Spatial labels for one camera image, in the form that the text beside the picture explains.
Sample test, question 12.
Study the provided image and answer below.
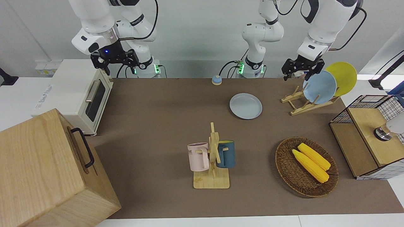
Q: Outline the wooden mug tree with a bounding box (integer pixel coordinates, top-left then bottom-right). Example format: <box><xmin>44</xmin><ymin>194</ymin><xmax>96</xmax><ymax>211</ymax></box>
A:
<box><xmin>193</xmin><ymin>122</ymin><xmax>230</xmax><ymax>189</ymax></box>

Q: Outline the pink mug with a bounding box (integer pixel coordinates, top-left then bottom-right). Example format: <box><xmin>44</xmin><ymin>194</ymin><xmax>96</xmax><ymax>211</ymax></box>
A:
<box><xmin>187</xmin><ymin>143</ymin><xmax>210</xmax><ymax>172</ymax></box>

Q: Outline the blue object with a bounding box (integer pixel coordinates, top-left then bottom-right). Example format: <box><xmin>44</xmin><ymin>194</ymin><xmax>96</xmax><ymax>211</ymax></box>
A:
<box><xmin>388</xmin><ymin>83</ymin><xmax>404</xmax><ymax>106</ymax></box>

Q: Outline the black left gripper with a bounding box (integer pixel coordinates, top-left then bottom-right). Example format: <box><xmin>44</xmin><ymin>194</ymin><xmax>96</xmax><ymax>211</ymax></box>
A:
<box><xmin>282</xmin><ymin>54</ymin><xmax>325</xmax><ymax>83</ymax></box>

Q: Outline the brown wicker basket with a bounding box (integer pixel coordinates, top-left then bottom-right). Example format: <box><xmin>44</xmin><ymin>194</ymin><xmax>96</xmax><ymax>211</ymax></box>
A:
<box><xmin>275</xmin><ymin>137</ymin><xmax>339</xmax><ymax>198</ymax></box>

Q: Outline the dark blue mug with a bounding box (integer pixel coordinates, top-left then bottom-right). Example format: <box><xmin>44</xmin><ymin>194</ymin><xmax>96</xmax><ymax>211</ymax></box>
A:
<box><xmin>216</xmin><ymin>140</ymin><xmax>236</xmax><ymax>168</ymax></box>

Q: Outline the black tripod leg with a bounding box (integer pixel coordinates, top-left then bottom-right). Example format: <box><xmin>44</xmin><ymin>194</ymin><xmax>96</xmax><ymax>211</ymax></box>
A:
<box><xmin>369</xmin><ymin>50</ymin><xmax>404</xmax><ymax>90</ymax></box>

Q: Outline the white wall socket box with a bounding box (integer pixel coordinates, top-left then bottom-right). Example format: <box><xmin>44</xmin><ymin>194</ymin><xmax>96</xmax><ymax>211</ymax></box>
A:
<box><xmin>35</xmin><ymin>61</ymin><xmax>61</xmax><ymax>76</ymax></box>

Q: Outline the black wire shelf with wood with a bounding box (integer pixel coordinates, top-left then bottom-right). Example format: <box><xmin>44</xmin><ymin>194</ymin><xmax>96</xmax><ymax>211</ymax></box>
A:
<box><xmin>329</xmin><ymin>95</ymin><xmax>404</xmax><ymax>180</ymax></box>

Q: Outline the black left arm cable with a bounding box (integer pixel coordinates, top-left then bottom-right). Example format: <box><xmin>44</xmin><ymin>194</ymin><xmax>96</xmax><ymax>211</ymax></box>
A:
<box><xmin>328</xmin><ymin>6</ymin><xmax>367</xmax><ymax>51</ymax></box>

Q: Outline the wooden box with black handle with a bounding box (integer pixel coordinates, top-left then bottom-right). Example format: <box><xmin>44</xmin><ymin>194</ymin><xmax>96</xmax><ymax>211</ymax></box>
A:
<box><xmin>0</xmin><ymin>108</ymin><xmax>122</xmax><ymax>227</ymax></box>

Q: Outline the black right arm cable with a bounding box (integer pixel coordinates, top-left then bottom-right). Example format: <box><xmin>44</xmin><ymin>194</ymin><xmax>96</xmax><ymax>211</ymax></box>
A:
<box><xmin>118</xmin><ymin>0</ymin><xmax>158</xmax><ymax>41</ymax></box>

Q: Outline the black stand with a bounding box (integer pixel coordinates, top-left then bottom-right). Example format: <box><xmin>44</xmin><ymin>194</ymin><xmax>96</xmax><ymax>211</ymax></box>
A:
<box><xmin>0</xmin><ymin>68</ymin><xmax>19</xmax><ymax>86</ymax></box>

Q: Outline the wooden plate rack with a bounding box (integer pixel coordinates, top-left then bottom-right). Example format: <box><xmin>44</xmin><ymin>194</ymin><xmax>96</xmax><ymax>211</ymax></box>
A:
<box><xmin>281</xmin><ymin>86</ymin><xmax>341</xmax><ymax>116</ymax></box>

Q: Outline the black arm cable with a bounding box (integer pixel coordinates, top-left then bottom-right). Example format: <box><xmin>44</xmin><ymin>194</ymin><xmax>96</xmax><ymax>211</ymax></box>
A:
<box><xmin>328</xmin><ymin>6</ymin><xmax>367</xmax><ymax>51</ymax></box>
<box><xmin>118</xmin><ymin>0</ymin><xmax>158</xmax><ymax>41</ymax></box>

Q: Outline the white toaster oven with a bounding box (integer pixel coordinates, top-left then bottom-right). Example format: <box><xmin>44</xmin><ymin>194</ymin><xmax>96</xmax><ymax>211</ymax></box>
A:
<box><xmin>32</xmin><ymin>59</ymin><xmax>114</xmax><ymax>137</ymax></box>

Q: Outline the gray plate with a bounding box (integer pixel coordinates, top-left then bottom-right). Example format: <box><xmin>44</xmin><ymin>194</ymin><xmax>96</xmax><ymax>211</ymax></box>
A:
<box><xmin>229</xmin><ymin>93</ymin><xmax>263</xmax><ymax>120</ymax></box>

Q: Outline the light blue plate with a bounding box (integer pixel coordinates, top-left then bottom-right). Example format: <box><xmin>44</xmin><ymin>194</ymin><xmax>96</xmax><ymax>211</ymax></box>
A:
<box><xmin>302</xmin><ymin>70</ymin><xmax>337</xmax><ymax>104</ymax></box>

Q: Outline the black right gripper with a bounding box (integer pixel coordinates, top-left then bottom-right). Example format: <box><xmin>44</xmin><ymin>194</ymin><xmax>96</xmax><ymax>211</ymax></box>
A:
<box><xmin>91</xmin><ymin>40</ymin><xmax>140</xmax><ymax>75</ymax></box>

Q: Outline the yellow corn cob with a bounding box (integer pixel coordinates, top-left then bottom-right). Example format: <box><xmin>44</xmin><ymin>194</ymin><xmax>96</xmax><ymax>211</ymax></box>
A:
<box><xmin>292</xmin><ymin>149</ymin><xmax>330</xmax><ymax>183</ymax></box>
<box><xmin>297</xmin><ymin>143</ymin><xmax>331</xmax><ymax>171</ymax></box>

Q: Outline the yellow plate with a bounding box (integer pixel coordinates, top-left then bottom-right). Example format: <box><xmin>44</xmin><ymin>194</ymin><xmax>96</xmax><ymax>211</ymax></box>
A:
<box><xmin>325</xmin><ymin>62</ymin><xmax>357</xmax><ymax>96</ymax></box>

